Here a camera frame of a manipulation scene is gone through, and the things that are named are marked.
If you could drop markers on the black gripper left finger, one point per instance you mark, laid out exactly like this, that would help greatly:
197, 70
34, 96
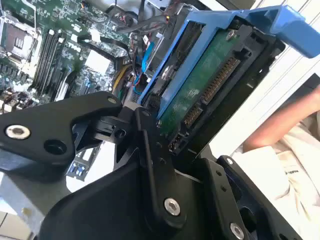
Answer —
37, 140

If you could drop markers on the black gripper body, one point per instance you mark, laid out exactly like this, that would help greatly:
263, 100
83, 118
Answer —
100, 212

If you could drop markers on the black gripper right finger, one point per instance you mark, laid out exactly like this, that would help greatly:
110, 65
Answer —
220, 200

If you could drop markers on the hard disk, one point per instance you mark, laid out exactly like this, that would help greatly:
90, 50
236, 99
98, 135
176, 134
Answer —
195, 95

